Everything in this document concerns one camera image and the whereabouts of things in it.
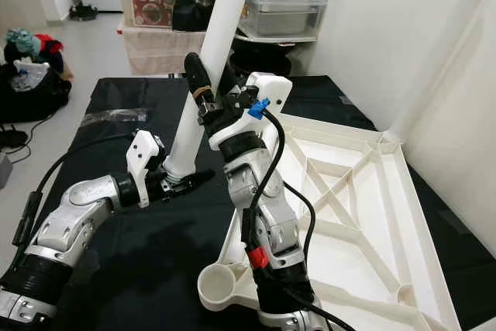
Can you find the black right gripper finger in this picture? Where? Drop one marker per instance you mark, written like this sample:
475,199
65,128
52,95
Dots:
229,81
198,79

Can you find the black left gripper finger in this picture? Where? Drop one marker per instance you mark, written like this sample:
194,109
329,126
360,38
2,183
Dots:
190,182

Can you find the yellow rubber band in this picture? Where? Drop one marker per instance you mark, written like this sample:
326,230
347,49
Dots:
202,92

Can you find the black wok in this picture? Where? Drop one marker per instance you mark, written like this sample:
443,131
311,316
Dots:
260,56

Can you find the black tablecloth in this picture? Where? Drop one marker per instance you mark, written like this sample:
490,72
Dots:
163,269

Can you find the clear plastic storage container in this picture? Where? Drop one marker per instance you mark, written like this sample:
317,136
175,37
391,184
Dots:
287,17

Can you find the small clear tape patch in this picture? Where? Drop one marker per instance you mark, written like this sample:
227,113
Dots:
347,101

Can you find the small black floor item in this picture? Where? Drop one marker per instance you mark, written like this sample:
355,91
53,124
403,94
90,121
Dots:
83,13

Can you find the black fabric bag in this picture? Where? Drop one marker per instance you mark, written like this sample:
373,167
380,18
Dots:
35,102

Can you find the red cloth item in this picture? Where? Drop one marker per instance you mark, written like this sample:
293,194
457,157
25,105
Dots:
50,43

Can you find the grey box device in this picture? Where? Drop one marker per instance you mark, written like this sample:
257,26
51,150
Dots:
5,170

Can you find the white plastic wrapper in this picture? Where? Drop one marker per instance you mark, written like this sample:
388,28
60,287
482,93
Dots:
31,75

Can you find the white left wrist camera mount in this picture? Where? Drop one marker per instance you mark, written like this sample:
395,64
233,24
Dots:
146,156

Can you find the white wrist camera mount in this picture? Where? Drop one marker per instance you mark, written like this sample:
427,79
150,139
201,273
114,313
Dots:
146,156
271,87

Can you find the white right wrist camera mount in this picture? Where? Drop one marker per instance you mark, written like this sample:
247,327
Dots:
271,87

